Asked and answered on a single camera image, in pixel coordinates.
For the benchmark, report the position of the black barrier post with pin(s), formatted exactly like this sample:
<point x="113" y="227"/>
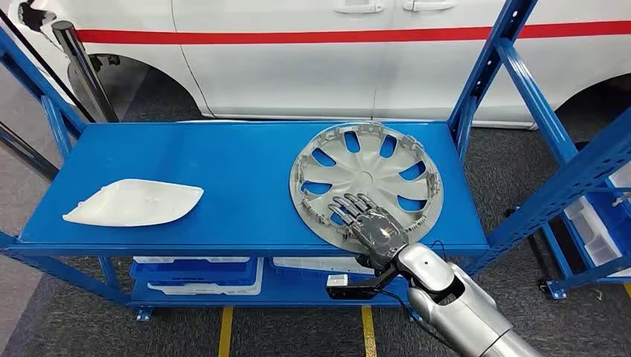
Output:
<point x="84" y="69"/>

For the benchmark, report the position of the blue rack with bins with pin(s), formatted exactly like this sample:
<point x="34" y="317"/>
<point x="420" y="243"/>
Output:
<point x="611" y="219"/>

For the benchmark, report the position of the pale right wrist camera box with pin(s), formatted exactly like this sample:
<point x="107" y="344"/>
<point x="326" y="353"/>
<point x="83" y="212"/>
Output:
<point x="337" y="281"/>

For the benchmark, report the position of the white plastic lamp cover part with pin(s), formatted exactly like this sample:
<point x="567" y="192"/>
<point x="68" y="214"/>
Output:
<point x="133" y="203"/>

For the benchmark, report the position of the blue plastic tray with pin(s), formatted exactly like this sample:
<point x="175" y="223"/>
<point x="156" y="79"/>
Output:
<point x="197" y="273"/>

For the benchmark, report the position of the black barrier bar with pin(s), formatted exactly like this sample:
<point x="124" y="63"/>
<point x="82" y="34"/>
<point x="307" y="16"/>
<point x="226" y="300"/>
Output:
<point x="27" y="150"/>

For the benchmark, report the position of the white car with red stripe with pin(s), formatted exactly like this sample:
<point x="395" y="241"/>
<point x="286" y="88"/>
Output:
<point x="296" y="74"/>

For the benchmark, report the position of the grey plastic wheel cover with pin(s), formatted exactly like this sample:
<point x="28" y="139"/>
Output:
<point x="374" y="172"/>

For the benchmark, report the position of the white plastic tray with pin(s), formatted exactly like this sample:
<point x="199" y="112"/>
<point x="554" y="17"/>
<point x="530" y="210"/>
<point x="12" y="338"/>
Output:
<point x="207" y="290"/>

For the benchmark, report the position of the blue metal shelf rack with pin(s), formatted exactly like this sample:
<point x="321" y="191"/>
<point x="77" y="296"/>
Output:
<point x="236" y="182"/>

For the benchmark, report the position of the white plastic storage bin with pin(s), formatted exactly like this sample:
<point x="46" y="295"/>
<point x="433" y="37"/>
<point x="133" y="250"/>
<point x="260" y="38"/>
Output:
<point x="622" y="180"/>
<point x="591" y="231"/>

